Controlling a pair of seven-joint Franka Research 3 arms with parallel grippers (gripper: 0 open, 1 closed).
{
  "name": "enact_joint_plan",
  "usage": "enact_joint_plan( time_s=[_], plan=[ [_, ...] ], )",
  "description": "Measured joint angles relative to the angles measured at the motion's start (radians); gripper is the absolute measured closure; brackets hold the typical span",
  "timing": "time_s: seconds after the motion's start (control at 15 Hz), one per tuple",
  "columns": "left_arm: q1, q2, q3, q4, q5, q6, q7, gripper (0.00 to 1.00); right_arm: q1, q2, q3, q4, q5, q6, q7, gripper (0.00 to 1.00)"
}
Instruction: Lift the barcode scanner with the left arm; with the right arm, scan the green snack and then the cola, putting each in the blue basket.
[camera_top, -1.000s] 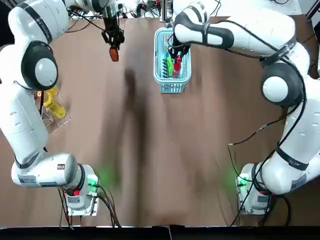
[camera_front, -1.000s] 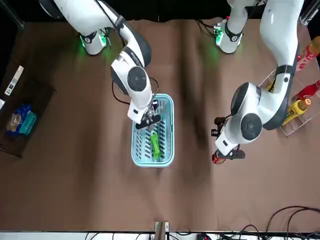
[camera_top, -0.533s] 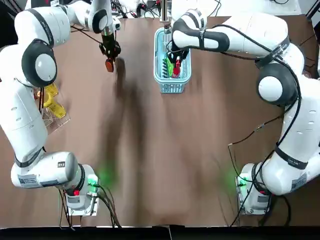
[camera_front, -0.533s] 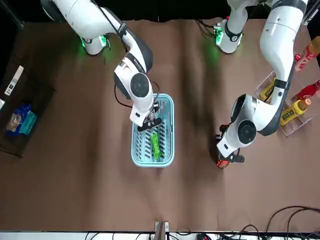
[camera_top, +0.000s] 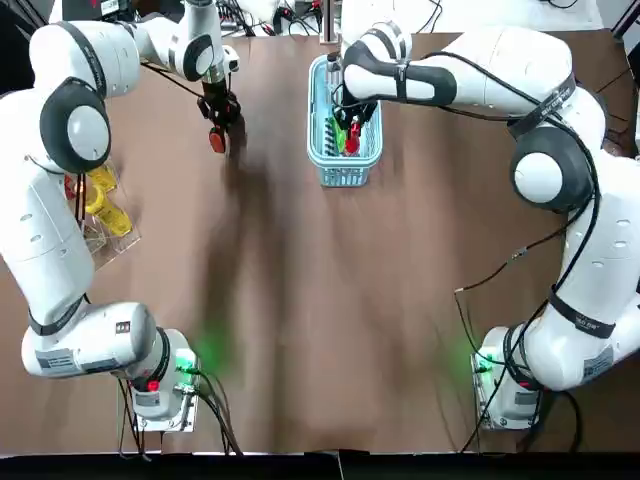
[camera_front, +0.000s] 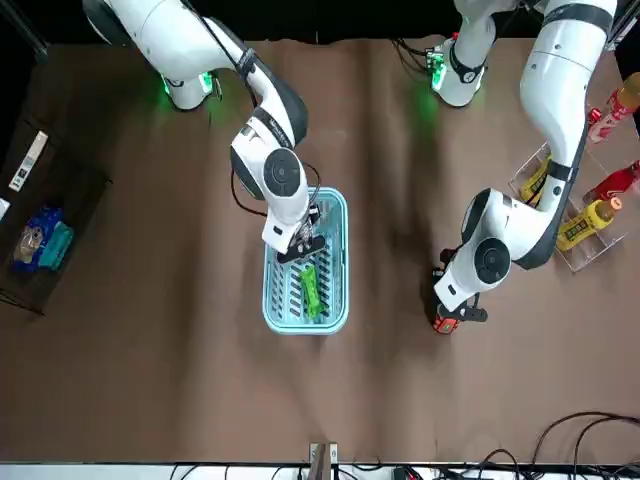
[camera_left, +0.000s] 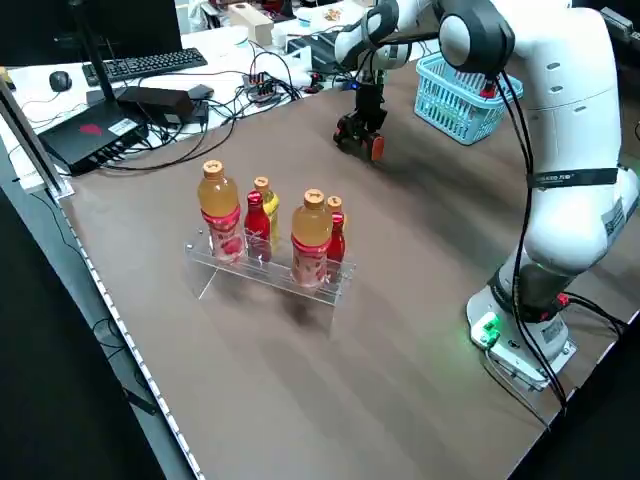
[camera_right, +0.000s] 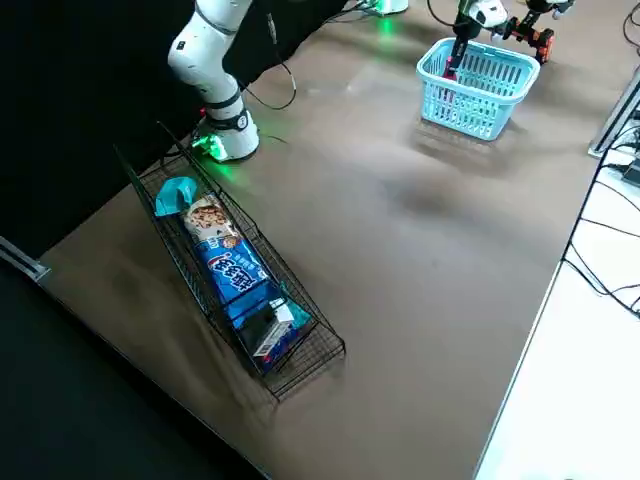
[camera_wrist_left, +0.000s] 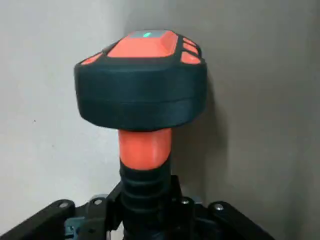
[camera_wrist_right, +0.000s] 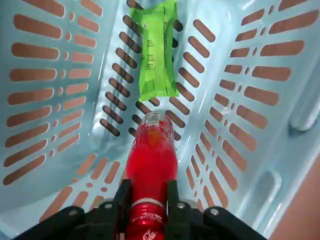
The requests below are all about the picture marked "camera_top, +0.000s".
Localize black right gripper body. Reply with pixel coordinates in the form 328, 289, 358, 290
339, 97, 375, 116

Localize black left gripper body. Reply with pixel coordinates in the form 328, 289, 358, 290
201, 79, 230, 106

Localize red cola bottle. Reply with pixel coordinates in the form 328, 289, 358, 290
343, 115, 365, 155
63, 174, 85, 202

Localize orange black barcode scanner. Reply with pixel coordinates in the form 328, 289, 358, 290
207, 99, 234, 157

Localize light blue plastic basket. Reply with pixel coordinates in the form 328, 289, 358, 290
306, 53, 385, 189

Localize small yellow drink bottle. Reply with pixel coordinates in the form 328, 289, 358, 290
83, 167, 120, 214
97, 203, 135, 237

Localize black computer box red logo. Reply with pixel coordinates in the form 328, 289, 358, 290
62, 0, 134, 21

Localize clear acrylic shelf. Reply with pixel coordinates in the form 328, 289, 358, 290
74, 159, 144, 274

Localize aluminium profile post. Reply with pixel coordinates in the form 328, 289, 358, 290
321, 0, 342, 45

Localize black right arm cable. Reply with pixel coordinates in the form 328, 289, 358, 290
394, 49, 604, 454

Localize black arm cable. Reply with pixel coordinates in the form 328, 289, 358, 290
394, 49, 604, 454
117, 364, 245, 457

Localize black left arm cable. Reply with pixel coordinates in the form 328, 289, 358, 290
117, 364, 245, 457

